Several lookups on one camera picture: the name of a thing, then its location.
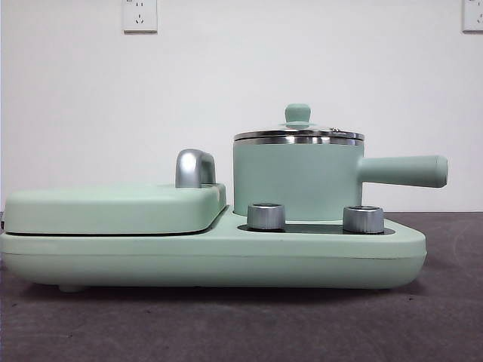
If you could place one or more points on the white wall socket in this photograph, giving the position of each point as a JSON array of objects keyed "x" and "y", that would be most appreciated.
[
  {"x": 473, "y": 15},
  {"x": 139, "y": 17}
]

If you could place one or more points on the green breakfast maker base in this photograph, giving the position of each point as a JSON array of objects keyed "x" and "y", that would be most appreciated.
[{"x": 113, "y": 260}]

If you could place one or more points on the glass lid with green knob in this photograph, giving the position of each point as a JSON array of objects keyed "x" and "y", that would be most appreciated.
[{"x": 297, "y": 112}]

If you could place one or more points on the silver control knob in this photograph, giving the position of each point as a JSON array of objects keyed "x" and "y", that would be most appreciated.
[
  {"x": 266, "y": 216},
  {"x": 363, "y": 218}
]

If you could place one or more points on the green hinged grill cover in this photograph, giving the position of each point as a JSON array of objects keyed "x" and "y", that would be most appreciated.
[{"x": 94, "y": 209}]

